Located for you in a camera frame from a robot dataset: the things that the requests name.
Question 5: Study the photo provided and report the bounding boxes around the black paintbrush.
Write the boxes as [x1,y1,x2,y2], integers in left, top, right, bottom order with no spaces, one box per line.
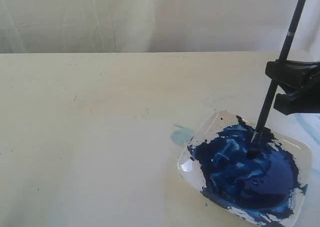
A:
[246,0,306,160]

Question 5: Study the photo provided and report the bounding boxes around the white square paint plate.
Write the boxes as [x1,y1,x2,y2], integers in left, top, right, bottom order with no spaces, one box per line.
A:
[177,111,313,227]

